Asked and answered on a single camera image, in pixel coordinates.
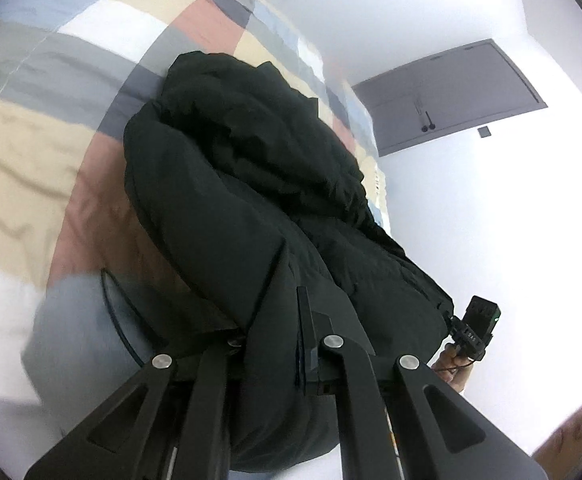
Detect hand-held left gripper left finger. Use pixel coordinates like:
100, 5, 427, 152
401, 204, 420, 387
23, 335, 244, 480

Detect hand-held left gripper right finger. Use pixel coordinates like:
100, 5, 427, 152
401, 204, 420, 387
296, 286, 546, 480

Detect black puffer jacket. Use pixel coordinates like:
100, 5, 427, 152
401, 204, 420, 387
123, 51, 454, 473

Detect person's right hand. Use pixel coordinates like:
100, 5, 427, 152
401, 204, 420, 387
433, 345, 474, 393

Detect person's blue jeans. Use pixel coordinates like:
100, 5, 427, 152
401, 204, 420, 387
21, 272, 196, 441

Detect grey door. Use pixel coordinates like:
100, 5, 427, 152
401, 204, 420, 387
352, 38, 548, 157

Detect plaid patchwork quilt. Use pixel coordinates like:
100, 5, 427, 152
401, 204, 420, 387
0, 0, 392, 441

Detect black door handle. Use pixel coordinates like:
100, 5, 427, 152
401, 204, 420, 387
415, 102, 436, 133

